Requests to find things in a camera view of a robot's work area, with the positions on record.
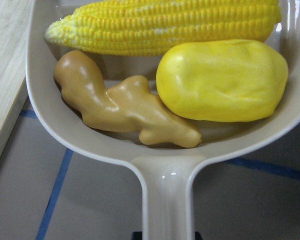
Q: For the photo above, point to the brown toy ginger root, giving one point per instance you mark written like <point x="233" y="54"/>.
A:
<point x="123" y="108"/>

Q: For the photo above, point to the beige plastic dustpan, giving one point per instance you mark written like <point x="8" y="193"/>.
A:
<point x="166" y="175"/>

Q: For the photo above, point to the yellow toy corn cob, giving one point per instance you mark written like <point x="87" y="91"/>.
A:
<point x="152" y="27"/>

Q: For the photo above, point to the bamboo cutting board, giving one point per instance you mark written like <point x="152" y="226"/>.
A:
<point x="14" y="21"/>

